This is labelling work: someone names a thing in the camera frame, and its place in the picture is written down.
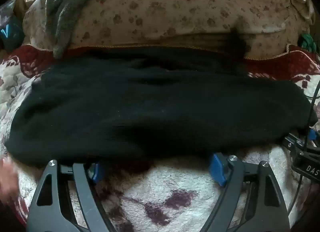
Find dark cloth with blue mark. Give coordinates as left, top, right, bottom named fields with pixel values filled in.
left=0, top=0, right=25, bottom=53

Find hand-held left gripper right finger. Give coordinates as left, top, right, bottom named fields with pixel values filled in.
left=200, top=152, right=292, bottom=232

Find black pants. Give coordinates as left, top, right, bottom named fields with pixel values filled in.
left=5, top=47, right=318, bottom=167

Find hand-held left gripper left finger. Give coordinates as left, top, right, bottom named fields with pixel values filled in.
left=26, top=159, right=114, bottom=232

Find green cloth item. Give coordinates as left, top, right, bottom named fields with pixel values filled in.
left=300, top=33, right=317, bottom=53

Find grey fleece cloth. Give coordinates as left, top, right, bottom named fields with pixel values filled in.
left=45, top=0, right=115, bottom=59

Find beige floral pillow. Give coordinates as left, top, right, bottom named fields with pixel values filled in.
left=22, top=0, right=303, bottom=60

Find red and white floral blanket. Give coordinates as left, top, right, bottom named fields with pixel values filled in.
left=0, top=45, right=320, bottom=232

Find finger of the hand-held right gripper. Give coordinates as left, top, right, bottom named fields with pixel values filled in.
left=282, top=128, right=320, bottom=153

